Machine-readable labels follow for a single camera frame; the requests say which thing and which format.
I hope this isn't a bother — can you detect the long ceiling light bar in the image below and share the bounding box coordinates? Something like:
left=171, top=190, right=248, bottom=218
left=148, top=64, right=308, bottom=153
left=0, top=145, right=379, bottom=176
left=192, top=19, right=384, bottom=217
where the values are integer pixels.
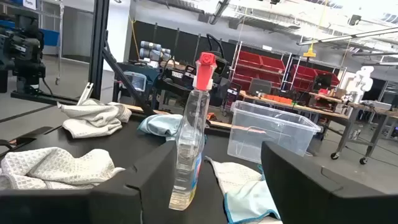
left=297, top=26, right=398, bottom=47

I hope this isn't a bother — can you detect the metal shelf with red bins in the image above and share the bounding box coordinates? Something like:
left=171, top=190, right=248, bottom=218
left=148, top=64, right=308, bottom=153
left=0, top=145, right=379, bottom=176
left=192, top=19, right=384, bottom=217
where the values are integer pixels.
left=281, top=55, right=343, bottom=94
left=229, top=42, right=292, bottom=94

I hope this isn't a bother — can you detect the grey waffle microfiber towel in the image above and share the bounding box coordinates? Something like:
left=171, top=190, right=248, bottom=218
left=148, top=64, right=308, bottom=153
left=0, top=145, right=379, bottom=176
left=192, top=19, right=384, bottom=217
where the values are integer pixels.
left=57, top=98, right=133, bottom=139
left=0, top=146, right=126, bottom=191

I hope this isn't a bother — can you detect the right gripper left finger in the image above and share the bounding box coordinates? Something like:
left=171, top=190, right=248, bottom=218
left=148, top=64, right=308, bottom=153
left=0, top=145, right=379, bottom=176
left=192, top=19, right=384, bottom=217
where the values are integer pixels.
left=0, top=140, right=178, bottom=224

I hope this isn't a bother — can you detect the glass jar with pink lid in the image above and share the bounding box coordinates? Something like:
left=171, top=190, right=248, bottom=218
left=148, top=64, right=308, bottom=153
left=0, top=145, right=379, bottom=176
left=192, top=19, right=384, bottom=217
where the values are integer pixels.
left=168, top=52, right=218, bottom=212

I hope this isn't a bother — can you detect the black monitor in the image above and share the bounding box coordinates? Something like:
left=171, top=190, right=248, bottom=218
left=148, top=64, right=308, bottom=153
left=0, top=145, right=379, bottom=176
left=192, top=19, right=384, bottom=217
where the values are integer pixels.
left=248, top=78, right=273, bottom=96
left=313, top=73, right=333, bottom=91

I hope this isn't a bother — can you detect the black frame strut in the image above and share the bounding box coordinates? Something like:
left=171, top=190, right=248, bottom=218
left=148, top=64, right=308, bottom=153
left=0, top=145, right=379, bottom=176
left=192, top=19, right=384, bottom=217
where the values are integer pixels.
left=88, top=0, right=158, bottom=116

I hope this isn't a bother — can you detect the blue and white cloth pile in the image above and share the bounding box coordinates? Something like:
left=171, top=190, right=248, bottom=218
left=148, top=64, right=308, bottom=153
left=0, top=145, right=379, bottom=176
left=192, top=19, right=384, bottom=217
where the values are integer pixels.
left=204, top=155, right=284, bottom=224

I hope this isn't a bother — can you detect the light blue microfiber towel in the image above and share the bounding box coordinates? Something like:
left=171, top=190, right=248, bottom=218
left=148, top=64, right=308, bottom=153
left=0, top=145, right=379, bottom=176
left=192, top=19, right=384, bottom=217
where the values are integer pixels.
left=137, top=113, right=184, bottom=142
left=223, top=164, right=282, bottom=224

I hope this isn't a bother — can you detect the metal wire rack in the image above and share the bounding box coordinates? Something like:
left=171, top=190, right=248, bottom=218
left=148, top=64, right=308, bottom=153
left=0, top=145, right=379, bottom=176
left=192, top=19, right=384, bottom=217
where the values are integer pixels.
left=37, top=0, right=65, bottom=85

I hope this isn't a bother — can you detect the orange blocks row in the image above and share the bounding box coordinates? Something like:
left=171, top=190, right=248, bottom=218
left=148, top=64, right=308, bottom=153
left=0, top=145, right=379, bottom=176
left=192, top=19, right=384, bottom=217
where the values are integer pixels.
left=264, top=93, right=294, bottom=106

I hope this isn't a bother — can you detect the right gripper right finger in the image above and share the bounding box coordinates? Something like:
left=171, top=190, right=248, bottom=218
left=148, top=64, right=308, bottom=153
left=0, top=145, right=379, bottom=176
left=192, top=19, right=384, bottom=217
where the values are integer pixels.
left=261, top=141, right=398, bottom=224

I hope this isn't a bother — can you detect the clear plastic bin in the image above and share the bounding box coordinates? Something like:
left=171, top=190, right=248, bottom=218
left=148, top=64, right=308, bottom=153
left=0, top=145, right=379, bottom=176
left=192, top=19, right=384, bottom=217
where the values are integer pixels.
left=226, top=100, right=322, bottom=165

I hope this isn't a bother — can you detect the wooden workbench on castors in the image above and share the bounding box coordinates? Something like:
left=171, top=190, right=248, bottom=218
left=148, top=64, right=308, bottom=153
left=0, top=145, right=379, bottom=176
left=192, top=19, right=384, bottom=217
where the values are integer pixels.
left=239, top=90, right=398, bottom=166

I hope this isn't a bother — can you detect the silver metal bracket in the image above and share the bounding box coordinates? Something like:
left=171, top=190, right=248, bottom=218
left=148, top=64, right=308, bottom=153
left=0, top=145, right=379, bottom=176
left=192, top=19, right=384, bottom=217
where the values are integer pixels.
left=76, top=82, right=94, bottom=106

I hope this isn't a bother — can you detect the yellow pendant outlet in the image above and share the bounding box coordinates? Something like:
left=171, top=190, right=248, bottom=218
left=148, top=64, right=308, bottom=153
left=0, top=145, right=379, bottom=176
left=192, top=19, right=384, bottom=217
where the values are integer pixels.
left=303, top=43, right=317, bottom=58

